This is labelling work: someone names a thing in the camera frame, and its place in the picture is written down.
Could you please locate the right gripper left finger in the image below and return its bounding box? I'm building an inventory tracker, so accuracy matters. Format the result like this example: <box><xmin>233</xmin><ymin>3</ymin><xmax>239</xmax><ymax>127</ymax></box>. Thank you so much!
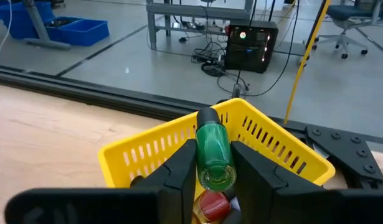
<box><xmin>3</xmin><ymin>138</ymin><xmax>199</xmax><ymax>224</ymax></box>

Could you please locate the blue office chair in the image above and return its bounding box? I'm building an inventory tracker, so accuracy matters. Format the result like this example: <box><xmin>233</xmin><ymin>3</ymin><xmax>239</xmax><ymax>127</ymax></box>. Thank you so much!
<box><xmin>312</xmin><ymin>0</ymin><xmax>383</xmax><ymax>60</ymax></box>

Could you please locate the yellow plastic basket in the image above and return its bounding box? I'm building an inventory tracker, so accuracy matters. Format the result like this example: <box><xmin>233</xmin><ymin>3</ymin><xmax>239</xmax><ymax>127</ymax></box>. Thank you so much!
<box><xmin>97</xmin><ymin>97</ymin><xmax>336</xmax><ymax>224</ymax></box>

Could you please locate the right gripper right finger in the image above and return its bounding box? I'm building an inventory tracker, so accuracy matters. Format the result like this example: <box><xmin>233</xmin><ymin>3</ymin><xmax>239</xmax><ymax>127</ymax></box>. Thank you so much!
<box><xmin>230</xmin><ymin>140</ymin><xmax>383</xmax><ymax>224</ymax></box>

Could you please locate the black desktop computer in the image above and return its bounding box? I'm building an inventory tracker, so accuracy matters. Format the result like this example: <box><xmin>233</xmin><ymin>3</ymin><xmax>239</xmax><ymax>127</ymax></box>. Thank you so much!
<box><xmin>224</xmin><ymin>19</ymin><xmax>280</xmax><ymax>75</ymax></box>

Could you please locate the yellow cable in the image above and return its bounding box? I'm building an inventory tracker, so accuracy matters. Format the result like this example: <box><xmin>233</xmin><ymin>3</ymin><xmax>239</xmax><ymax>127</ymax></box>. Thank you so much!
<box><xmin>283</xmin><ymin>0</ymin><xmax>333</xmax><ymax>125</ymax></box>

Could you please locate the coiled black floor cable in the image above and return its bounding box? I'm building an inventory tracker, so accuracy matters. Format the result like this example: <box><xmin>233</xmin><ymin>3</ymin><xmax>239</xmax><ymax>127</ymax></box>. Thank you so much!
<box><xmin>200</xmin><ymin>60</ymin><xmax>227</xmax><ymax>78</ymax></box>

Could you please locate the grey metal desk frame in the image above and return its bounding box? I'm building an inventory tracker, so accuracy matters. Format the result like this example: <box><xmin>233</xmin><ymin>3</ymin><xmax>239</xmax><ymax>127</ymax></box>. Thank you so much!
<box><xmin>145</xmin><ymin>0</ymin><xmax>257</xmax><ymax>51</ymax></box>

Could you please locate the grey table foot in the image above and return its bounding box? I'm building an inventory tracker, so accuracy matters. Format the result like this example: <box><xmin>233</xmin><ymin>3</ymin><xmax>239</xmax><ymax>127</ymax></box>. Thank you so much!
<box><xmin>22</xmin><ymin>0</ymin><xmax>72</xmax><ymax>52</ymax></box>

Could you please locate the white cable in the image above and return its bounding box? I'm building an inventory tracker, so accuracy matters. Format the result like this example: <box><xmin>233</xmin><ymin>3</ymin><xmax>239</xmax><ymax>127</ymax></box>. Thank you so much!
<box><xmin>0</xmin><ymin>0</ymin><xmax>13</xmax><ymax>63</ymax></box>

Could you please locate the black aluminium table frame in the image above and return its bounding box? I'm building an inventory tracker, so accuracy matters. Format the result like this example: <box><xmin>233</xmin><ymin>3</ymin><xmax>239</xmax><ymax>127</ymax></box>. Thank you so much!
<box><xmin>0</xmin><ymin>63</ymin><xmax>383</xmax><ymax>191</ymax></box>

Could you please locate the dark red nail polish bottle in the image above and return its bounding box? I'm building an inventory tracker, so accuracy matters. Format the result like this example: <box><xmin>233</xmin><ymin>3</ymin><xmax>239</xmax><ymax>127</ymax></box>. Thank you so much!
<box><xmin>192</xmin><ymin>190</ymin><xmax>233</xmax><ymax>224</ymax></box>

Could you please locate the black cable tangle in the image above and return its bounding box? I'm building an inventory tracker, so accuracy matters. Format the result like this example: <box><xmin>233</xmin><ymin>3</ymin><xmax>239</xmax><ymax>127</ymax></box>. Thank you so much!
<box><xmin>178</xmin><ymin>30</ymin><xmax>229</xmax><ymax>65</ymax></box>

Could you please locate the green nail polish bottle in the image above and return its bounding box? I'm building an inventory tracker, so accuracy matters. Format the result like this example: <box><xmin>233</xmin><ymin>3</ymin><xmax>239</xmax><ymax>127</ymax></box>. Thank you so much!
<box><xmin>194</xmin><ymin>106</ymin><xmax>238</xmax><ymax>192</ymax></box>

